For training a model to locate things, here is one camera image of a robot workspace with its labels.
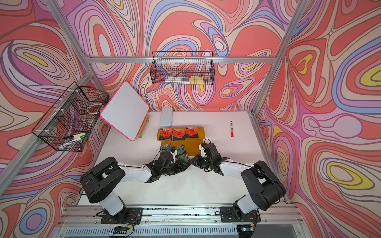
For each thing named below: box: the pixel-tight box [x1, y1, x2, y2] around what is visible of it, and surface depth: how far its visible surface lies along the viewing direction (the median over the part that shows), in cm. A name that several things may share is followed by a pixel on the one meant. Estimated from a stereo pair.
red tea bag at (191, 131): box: [185, 126, 198, 136], surface depth 92 cm
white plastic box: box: [159, 107, 173, 128], surface depth 117 cm
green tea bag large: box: [160, 143, 172, 154], surface depth 100 cm
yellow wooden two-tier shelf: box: [156, 126, 205, 157], surface depth 91 cm
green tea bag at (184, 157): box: [180, 153, 190, 164], surface depth 93 cm
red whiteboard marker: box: [230, 120, 235, 138], surface depth 110 cm
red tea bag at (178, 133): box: [172, 128, 186, 139], surface depth 91 cm
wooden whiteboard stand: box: [137, 115, 150, 139], surface depth 107 cm
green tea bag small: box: [172, 144, 187, 156], surface depth 98 cm
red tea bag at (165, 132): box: [159, 128, 173, 138], surface depth 91 cm
